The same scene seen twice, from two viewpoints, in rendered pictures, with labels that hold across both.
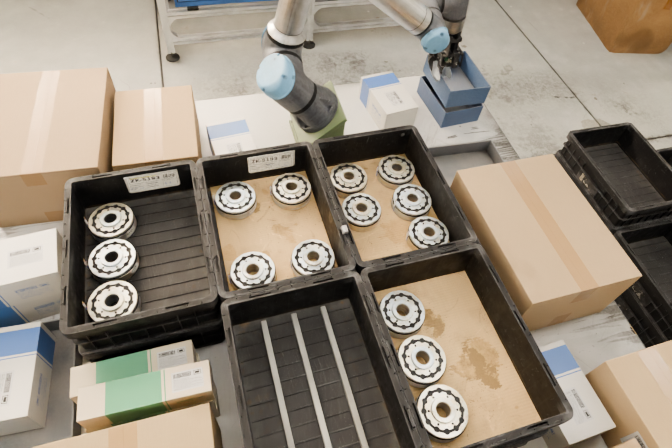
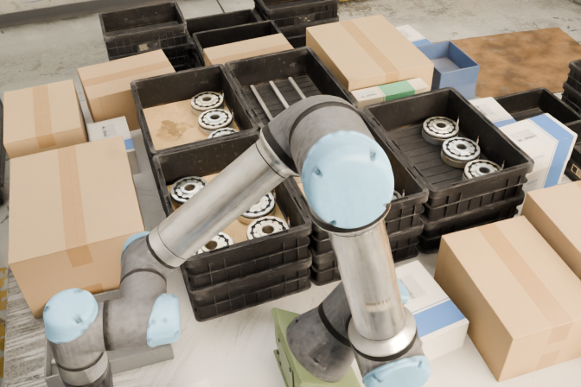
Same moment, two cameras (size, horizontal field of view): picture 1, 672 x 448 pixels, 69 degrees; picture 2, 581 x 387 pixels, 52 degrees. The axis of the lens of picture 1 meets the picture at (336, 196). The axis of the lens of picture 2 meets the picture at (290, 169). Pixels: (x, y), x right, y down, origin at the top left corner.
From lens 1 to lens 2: 1.88 m
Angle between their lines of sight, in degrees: 89
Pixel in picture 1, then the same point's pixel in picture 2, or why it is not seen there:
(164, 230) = (437, 181)
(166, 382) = (379, 91)
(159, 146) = (490, 241)
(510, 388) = (155, 121)
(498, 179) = (98, 225)
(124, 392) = (401, 87)
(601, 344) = not seen: hidden behind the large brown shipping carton
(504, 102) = not seen: outside the picture
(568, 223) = (47, 190)
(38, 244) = (521, 142)
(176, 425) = (363, 73)
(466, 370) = (182, 126)
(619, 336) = not seen: hidden behind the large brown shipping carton
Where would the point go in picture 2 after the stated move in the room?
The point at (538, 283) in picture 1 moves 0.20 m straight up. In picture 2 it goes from (109, 146) to (92, 83)
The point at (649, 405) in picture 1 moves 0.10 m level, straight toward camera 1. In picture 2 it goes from (67, 111) to (98, 103)
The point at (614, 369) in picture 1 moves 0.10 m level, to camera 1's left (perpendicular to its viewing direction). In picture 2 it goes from (77, 123) to (110, 123)
